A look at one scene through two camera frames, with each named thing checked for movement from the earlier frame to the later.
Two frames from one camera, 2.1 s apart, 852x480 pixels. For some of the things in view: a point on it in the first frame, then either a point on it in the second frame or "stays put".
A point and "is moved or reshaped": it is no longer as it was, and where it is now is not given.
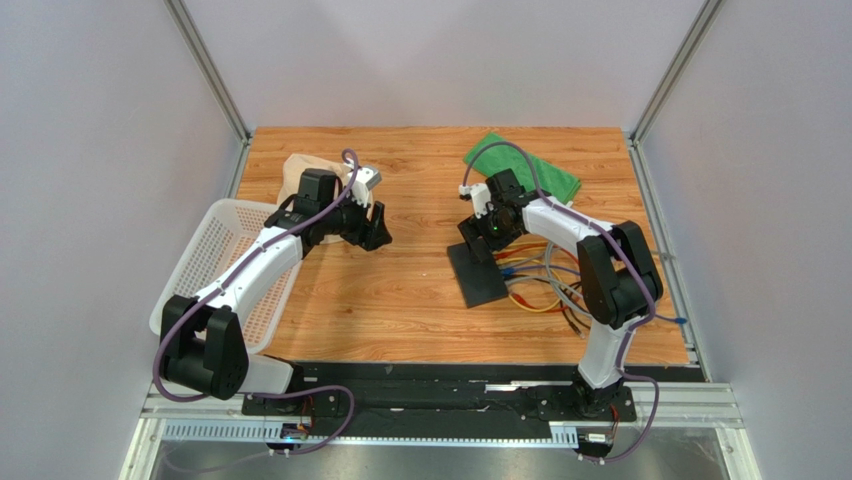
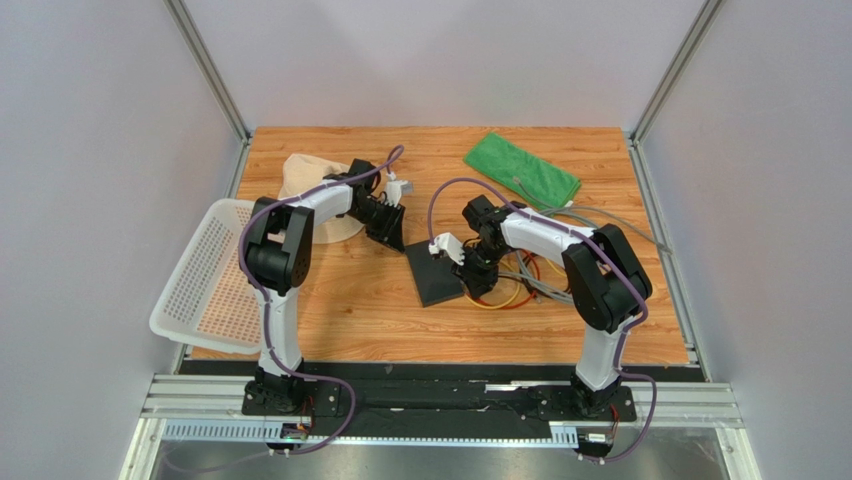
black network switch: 481,282 is moved or reshaped
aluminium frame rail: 703,407 stays put
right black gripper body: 474,230 to 477,272
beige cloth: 292,167 stays put
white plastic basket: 226,229 stays put
